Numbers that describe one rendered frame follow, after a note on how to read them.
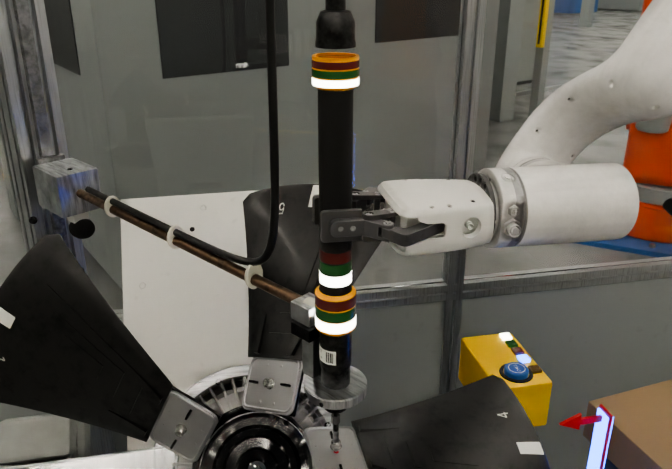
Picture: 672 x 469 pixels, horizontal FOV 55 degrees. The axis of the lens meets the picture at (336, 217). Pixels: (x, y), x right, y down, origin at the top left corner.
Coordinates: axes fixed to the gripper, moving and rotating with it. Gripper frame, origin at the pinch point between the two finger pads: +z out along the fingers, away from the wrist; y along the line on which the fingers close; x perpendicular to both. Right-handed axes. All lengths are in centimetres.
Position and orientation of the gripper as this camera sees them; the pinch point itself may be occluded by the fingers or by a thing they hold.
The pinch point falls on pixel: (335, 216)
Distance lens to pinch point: 65.0
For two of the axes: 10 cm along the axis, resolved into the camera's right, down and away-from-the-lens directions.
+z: -9.8, 0.6, -1.9
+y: -2.0, -3.6, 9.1
